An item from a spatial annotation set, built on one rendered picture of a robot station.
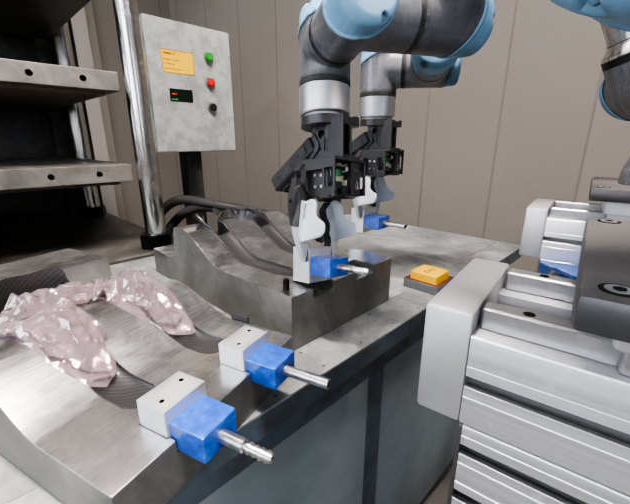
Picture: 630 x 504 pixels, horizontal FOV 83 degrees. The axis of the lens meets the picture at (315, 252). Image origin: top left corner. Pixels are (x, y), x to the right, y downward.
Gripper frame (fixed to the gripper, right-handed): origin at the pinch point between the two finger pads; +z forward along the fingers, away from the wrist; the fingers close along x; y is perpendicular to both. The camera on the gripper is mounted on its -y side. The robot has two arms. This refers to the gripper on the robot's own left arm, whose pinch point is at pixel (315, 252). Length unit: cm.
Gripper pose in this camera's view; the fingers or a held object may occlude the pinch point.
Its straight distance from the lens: 57.0
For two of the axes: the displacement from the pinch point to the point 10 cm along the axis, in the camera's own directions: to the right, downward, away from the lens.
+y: 7.1, 0.7, -7.0
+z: 0.0, 9.9, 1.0
